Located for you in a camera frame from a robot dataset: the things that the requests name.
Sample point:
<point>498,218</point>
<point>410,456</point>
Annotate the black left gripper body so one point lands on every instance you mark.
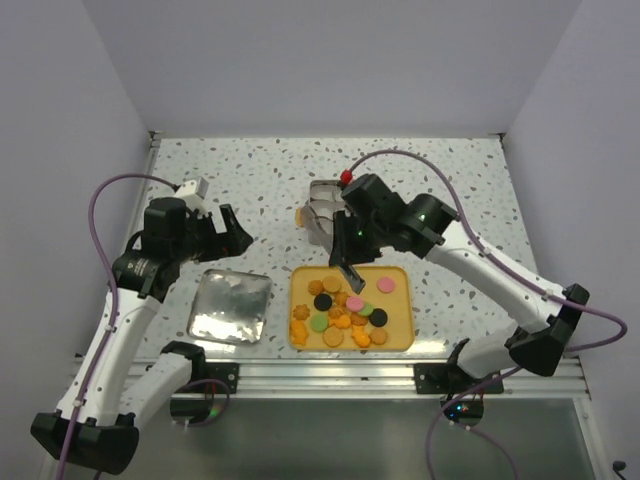
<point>203,243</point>

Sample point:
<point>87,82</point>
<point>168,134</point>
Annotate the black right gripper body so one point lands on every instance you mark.
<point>369,238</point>

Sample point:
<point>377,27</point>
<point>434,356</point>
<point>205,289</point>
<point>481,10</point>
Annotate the round biscuit cookie top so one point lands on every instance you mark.
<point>331,284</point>

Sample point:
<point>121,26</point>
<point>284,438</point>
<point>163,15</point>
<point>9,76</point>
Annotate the round biscuit cookie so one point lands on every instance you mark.
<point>331,284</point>
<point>315,287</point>

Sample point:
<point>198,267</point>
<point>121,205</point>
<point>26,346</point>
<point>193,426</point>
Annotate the pink sandwich cookie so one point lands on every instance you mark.
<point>354,303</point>
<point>386,284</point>

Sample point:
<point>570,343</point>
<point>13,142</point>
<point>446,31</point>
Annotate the black sandwich cookie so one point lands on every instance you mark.
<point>323,302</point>
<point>378,317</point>

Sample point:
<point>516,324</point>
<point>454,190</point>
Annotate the green sandwich cookie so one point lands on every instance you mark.
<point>366,310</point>
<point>319,322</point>

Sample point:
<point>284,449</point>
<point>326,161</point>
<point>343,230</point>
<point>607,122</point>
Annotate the swirl butter cookie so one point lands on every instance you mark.
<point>300,312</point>
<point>335,312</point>

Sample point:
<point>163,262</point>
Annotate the metal tongs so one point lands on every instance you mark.
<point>353,278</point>

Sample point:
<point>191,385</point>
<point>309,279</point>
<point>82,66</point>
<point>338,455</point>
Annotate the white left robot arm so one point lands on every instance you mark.
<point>98,422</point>

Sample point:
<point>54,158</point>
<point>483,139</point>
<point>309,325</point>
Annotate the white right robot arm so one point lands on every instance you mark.
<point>545,314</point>

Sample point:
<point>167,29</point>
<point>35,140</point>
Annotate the silver cookie tin box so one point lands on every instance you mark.
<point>316,214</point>

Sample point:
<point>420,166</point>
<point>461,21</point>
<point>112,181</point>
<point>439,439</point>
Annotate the silver tin lid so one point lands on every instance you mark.
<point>229,307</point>

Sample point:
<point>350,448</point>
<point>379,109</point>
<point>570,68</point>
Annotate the yellow plastic tray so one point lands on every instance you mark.
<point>397,304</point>

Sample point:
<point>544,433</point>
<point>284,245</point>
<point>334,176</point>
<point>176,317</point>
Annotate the chocolate chip cookie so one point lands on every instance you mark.
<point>358,320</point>

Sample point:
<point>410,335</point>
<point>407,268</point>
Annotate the orange fish cookie middle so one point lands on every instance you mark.
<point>342,322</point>

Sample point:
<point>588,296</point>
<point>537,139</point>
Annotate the orange fish cookie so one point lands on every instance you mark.
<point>298,332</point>
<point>342,322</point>
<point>360,337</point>

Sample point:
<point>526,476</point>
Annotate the round beige dotted cookie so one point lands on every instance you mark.
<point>333,337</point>

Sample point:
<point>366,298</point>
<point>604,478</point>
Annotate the orange fish cookie right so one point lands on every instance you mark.
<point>360,337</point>

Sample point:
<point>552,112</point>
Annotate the orange fish cookie left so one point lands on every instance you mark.
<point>298,332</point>

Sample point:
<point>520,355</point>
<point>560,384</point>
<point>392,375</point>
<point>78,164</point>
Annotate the brown round cookie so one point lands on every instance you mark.
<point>378,336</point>

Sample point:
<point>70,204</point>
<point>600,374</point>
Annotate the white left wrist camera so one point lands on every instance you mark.
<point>193,193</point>

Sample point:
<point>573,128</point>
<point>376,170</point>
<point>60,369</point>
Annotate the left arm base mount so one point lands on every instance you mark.
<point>220,374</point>

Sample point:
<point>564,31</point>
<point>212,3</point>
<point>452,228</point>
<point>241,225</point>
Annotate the aluminium frame rail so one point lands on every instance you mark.
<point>379,379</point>

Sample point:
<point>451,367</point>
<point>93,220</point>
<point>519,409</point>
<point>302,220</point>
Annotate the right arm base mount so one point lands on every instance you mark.
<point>443,379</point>

